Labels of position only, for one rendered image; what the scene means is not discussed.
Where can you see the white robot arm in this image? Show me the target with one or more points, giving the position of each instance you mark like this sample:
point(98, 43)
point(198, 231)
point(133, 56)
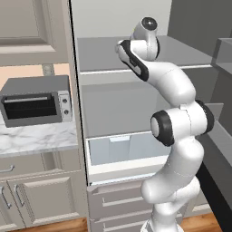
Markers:
point(178, 87)

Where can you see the clear fridge crisper drawer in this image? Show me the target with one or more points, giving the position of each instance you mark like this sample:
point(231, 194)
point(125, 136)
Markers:
point(120, 151)

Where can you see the grey fridge shelf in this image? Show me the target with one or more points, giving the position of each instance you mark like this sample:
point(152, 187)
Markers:
point(99, 56)

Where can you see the grey open fridge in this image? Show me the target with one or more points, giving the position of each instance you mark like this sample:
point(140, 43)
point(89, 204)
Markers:
point(120, 18)

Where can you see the grey fridge door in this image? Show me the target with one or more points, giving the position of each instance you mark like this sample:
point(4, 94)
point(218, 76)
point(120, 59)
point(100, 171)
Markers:
point(222, 145)

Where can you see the grey freezer drawer front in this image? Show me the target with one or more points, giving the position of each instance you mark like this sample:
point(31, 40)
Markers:
point(120, 191)
point(96, 226)

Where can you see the grey toaster oven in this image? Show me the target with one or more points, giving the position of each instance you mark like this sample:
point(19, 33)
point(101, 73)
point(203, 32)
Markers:
point(33, 105)

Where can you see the beige base cupboard door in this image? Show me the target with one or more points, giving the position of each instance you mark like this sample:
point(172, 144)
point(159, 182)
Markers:
point(3, 219)
point(51, 199)

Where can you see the beige drawer front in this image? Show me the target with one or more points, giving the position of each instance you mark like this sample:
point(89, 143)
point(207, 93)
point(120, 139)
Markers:
point(24, 169)

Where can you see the grey wall outlet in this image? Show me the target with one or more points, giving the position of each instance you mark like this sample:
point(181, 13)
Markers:
point(48, 69)

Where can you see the beige wall cupboard door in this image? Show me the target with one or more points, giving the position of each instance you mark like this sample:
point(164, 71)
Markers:
point(27, 27)

